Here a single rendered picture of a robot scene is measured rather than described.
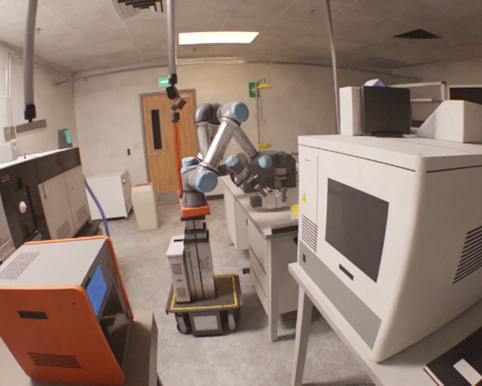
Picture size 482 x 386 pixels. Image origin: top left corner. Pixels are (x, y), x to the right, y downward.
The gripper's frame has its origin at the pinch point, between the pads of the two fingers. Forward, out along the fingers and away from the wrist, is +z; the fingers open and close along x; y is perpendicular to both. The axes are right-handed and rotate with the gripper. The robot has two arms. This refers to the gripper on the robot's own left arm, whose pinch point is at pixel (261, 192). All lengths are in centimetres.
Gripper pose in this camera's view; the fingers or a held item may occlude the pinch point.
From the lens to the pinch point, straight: 176.0
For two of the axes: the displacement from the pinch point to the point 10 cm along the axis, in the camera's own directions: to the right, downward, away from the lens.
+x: -2.2, -2.5, 9.4
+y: 7.1, -7.0, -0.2
